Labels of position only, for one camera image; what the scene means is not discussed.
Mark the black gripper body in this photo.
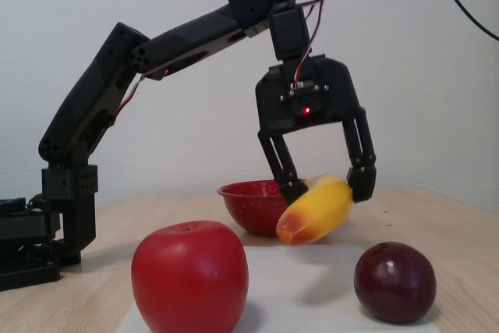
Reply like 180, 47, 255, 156
255, 54, 367, 135

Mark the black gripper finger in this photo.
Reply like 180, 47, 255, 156
341, 108, 378, 204
257, 129, 309, 206

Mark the yellow toy banana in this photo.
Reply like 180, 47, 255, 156
275, 175, 355, 247

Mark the red speckled bowl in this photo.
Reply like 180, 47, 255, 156
217, 179, 292, 238

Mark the white paper sheet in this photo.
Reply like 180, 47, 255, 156
116, 244, 441, 333

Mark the dark purple toy plum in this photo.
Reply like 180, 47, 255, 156
353, 242, 437, 324

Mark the red toy apple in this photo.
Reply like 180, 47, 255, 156
131, 220, 250, 333

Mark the red white gripper wire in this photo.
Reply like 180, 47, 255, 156
292, 0, 329, 89

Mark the red white elbow wire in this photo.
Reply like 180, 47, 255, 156
112, 73, 150, 124

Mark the black hanging cable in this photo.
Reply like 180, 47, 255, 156
434, 0, 499, 41

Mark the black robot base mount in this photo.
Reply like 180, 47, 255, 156
0, 196, 63, 292

